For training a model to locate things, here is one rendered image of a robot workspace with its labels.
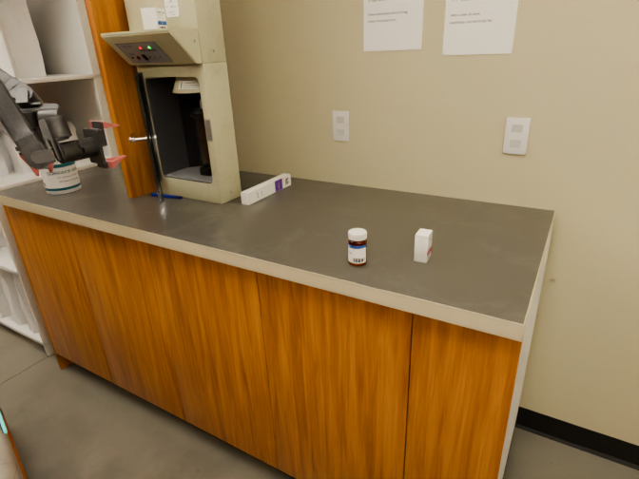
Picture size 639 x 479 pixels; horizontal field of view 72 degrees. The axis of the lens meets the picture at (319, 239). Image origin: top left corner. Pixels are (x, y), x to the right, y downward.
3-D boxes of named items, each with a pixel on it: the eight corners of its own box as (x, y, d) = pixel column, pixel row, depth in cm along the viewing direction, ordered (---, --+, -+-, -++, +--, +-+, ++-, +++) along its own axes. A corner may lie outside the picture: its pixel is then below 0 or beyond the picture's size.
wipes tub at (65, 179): (69, 183, 190) (60, 149, 184) (88, 187, 184) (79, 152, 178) (40, 192, 180) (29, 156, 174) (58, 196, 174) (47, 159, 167)
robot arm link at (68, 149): (54, 165, 124) (65, 162, 121) (45, 142, 122) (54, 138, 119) (77, 161, 130) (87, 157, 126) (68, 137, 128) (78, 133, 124)
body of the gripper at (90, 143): (101, 128, 129) (77, 132, 123) (108, 162, 133) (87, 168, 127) (87, 127, 132) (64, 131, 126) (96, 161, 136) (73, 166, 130)
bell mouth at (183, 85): (198, 88, 167) (195, 72, 165) (233, 88, 159) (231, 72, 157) (161, 93, 153) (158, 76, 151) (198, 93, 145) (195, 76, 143)
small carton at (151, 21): (153, 30, 138) (149, 9, 136) (167, 29, 137) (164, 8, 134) (144, 30, 134) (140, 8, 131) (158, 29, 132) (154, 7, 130)
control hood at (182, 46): (135, 65, 153) (129, 33, 149) (203, 63, 138) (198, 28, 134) (106, 67, 144) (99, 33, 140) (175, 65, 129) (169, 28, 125)
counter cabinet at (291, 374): (163, 305, 274) (133, 163, 238) (513, 430, 176) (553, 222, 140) (59, 368, 222) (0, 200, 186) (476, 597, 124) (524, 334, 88)
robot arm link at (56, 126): (34, 167, 125) (33, 165, 117) (16, 126, 121) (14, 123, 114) (79, 156, 130) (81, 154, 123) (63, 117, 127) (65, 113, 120)
